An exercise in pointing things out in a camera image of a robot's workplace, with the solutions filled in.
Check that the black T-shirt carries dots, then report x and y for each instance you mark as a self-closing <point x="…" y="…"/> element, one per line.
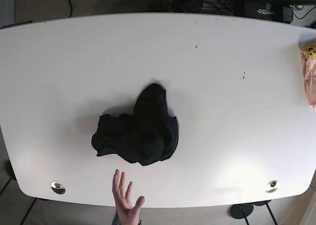
<point x="147" y="136"/>

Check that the peach pink T-shirt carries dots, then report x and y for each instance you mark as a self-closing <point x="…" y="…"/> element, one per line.
<point x="308" y="58"/>

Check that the black round stand base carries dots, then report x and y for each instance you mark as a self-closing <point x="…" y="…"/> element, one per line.
<point x="241" y="211"/>

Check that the metal table grommet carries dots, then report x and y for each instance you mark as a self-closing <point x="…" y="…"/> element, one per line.
<point x="57" y="188"/>
<point x="272" y="186"/>

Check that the left metal table grommet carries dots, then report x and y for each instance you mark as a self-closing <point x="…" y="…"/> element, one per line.
<point x="57" y="188"/>

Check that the right metal table grommet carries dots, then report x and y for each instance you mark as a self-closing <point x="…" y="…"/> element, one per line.
<point x="272" y="186"/>

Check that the bare human hand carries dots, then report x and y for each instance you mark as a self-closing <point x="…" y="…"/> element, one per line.
<point x="126" y="214"/>

